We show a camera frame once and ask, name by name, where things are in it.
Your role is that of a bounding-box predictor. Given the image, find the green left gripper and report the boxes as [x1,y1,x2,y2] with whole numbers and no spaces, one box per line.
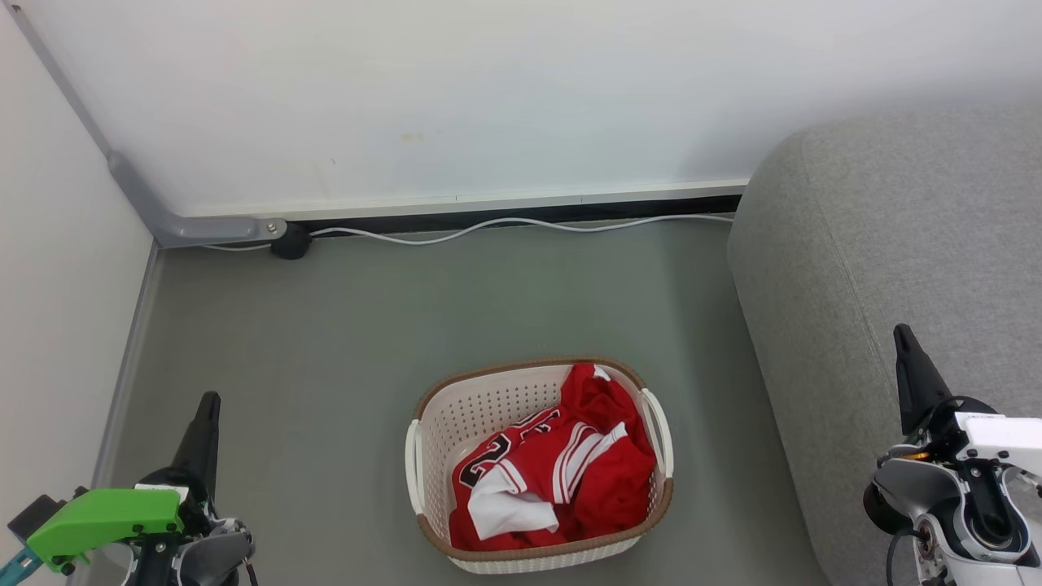
[27,391,222,573]

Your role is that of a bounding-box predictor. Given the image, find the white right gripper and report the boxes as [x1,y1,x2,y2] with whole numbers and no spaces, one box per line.
[893,324,1042,479]

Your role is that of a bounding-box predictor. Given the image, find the red basketball shorts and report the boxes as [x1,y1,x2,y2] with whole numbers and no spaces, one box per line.
[560,363,659,538]

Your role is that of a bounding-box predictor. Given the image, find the red numbered basketball jersey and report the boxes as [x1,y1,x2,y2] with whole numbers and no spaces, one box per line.
[449,405,632,552]

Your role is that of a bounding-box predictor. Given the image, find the black round caster foot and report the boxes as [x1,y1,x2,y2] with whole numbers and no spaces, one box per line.
[270,221,313,260]

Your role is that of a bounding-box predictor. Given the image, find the white perforated laundry basket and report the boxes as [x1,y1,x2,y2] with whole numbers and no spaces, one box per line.
[405,356,675,575]

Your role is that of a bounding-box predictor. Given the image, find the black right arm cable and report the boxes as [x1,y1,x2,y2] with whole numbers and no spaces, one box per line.
[886,527,921,586]

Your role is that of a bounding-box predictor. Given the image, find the grey metal frame post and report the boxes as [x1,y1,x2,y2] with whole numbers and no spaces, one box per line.
[4,4,287,248]

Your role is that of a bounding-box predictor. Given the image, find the white floor cable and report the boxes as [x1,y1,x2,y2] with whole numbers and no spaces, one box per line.
[204,215,736,251]

